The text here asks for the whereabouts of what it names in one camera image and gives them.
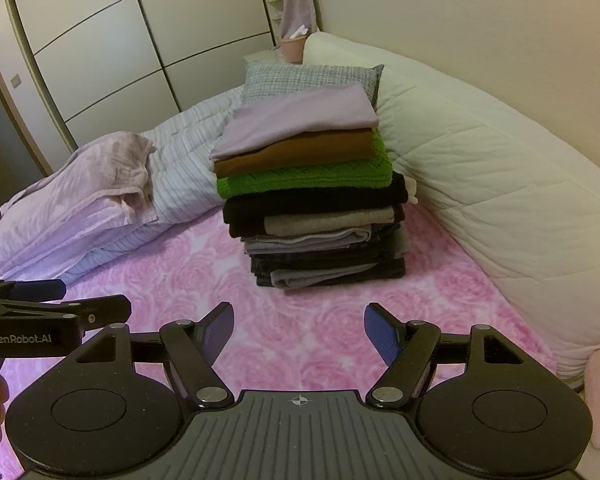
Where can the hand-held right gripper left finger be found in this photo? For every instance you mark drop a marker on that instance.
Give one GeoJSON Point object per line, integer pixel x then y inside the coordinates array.
{"type": "Point", "coordinates": [220, 334]}

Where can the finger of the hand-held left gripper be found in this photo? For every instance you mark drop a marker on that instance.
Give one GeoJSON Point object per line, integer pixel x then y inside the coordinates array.
{"type": "Point", "coordinates": [100, 309]}
{"type": "Point", "coordinates": [37, 290]}

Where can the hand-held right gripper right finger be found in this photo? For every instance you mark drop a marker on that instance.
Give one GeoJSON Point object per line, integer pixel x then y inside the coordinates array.
{"type": "Point", "coordinates": [382, 336]}

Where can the pink floral blanket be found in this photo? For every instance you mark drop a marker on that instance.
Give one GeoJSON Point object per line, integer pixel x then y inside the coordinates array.
{"type": "Point", "coordinates": [305, 310]}

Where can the light pink folded blanket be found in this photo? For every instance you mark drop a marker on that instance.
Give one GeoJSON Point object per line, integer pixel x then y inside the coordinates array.
{"type": "Point", "coordinates": [80, 185]}

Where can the stack of folded clothes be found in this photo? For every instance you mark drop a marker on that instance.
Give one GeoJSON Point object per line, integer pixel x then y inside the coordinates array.
{"type": "Point", "coordinates": [305, 195]}

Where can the grey striped duvet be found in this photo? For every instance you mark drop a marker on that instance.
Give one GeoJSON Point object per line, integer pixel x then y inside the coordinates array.
{"type": "Point", "coordinates": [185, 160]}

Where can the cream quilted headboard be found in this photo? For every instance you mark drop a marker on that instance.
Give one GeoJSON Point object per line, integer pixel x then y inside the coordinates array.
{"type": "Point", "coordinates": [505, 160]}

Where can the cream sliding wardrobe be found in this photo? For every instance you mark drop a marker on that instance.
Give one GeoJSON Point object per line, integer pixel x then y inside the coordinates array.
{"type": "Point", "coordinates": [105, 45]}

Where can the grey checked pillow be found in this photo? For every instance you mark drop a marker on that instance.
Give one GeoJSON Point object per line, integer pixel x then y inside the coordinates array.
{"type": "Point", "coordinates": [290, 79]}

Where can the pink bucket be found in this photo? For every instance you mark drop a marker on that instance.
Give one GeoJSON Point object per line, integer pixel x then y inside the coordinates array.
{"type": "Point", "coordinates": [292, 51]}

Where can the grey wall switch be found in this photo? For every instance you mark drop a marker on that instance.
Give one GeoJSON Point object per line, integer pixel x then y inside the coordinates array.
{"type": "Point", "coordinates": [15, 80]}

